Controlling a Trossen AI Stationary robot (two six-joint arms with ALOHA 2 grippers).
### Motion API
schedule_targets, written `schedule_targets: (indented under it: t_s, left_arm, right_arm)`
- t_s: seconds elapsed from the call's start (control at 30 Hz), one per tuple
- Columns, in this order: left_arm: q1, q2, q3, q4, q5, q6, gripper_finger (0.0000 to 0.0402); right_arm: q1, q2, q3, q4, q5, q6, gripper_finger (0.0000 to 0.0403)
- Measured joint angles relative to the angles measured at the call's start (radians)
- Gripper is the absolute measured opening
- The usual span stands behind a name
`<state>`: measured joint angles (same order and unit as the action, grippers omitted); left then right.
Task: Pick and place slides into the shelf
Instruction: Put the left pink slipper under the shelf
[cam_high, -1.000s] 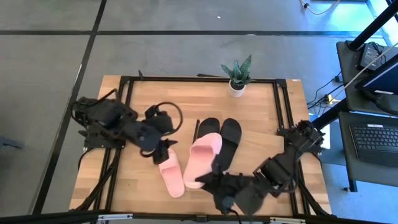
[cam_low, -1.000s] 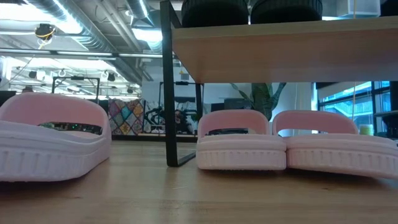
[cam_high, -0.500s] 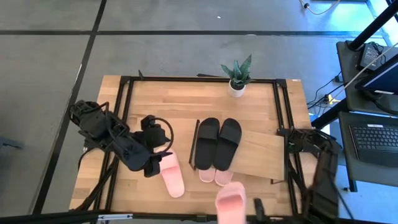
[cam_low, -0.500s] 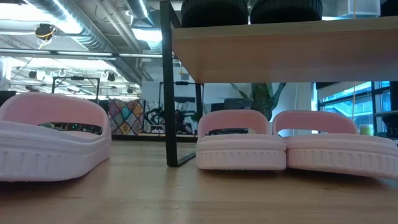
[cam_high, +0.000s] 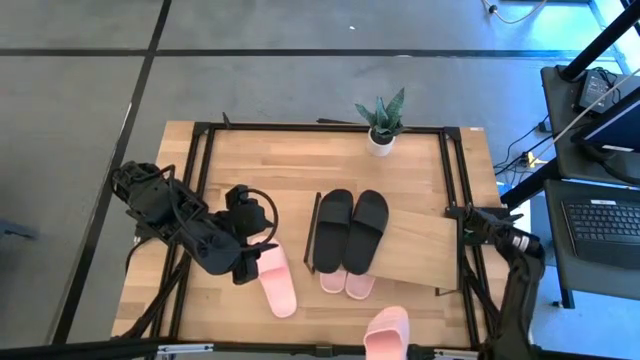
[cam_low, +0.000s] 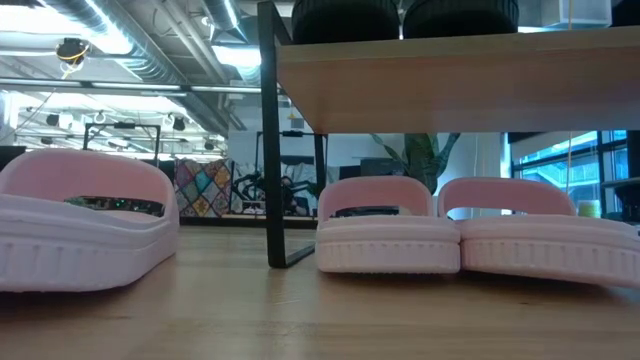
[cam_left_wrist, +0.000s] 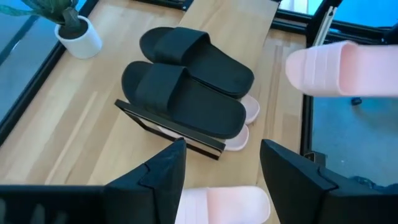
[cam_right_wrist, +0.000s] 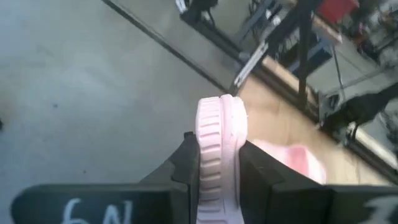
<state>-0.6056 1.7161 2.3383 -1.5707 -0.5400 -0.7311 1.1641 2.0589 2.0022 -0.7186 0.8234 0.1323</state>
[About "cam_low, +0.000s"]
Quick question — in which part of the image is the green plant in white pot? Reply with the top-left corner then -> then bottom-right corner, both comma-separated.
369,132 -> 462,194

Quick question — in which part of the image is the silver ventilation duct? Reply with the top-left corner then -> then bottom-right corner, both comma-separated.
44,0 -> 231,131

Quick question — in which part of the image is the colourful patchwork quilt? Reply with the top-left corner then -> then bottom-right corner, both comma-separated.
172,158 -> 234,219

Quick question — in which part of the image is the silver horizontal pipe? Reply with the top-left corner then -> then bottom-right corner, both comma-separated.
0,77 -> 264,96

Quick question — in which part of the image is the black background monitor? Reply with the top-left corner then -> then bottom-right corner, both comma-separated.
339,157 -> 409,180

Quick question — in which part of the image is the black hanging ceiling device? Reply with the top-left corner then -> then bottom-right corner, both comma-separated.
55,37 -> 91,65

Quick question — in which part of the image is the black slide sandal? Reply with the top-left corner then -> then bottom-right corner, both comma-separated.
291,0 -> 401,45
402,0 -> 521,40

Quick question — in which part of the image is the wooden shelf with black legs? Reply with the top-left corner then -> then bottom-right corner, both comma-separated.
257,0 -> 640,270

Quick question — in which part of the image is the black rectangular panel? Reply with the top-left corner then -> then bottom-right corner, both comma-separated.
0,144 -> 26,171

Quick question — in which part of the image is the pink slide sandal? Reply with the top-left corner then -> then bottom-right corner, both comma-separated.
436,176 -> 640,290
314,174 -> 462,275
0,148 -> 181,293

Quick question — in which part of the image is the black metal rack frame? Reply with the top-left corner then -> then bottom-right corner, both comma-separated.
255,130 -> 329,216
82,122 -> 162,166

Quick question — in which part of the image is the white hanging box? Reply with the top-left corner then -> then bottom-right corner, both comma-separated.
539,0 -> 614,29

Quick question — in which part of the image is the yellow green cylinder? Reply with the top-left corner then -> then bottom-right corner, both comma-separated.
577,199 -> 603,219

